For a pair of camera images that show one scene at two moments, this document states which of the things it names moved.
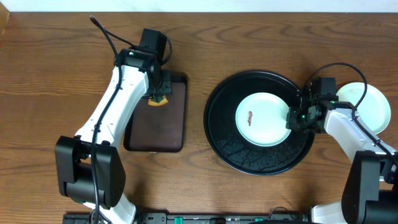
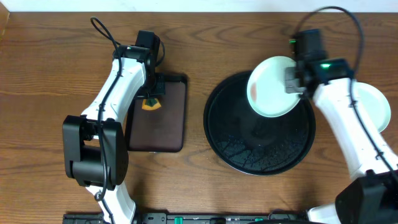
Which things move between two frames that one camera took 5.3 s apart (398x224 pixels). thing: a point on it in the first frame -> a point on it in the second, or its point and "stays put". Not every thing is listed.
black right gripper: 291,122 -> 289,88
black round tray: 226,139 stays put
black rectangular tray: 160,128 stays put
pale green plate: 374,108 stays put
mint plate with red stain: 261,119 -> 267,87
